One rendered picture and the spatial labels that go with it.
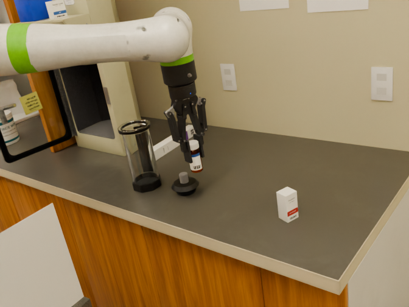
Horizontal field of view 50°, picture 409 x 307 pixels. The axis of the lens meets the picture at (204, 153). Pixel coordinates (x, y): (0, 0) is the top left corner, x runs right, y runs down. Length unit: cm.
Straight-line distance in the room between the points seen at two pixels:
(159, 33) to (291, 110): 88
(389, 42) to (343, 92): 23
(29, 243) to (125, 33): 50
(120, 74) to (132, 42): 77
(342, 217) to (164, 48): 65
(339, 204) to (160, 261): 60
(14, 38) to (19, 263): 49
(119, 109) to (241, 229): 80
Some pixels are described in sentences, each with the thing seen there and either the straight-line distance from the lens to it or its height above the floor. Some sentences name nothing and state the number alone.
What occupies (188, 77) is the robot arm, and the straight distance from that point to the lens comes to 118.
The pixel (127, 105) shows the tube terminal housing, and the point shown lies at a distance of 182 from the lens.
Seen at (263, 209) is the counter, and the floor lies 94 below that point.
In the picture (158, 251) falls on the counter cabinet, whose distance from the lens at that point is 147.
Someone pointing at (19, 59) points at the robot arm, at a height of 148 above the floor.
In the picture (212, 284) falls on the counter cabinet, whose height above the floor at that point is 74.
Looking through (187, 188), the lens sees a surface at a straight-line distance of 141.
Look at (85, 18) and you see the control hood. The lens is 170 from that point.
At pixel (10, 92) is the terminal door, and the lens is 192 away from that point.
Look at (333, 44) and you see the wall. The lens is 163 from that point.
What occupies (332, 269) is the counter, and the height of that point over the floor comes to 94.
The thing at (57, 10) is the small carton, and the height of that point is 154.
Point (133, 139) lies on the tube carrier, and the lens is 143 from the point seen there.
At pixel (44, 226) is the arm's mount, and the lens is 101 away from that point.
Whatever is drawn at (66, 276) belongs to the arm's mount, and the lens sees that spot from 108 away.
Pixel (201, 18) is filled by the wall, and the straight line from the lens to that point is 190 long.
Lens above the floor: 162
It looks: 23 degrees down
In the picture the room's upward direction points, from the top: 9 degrees counter-clockwise
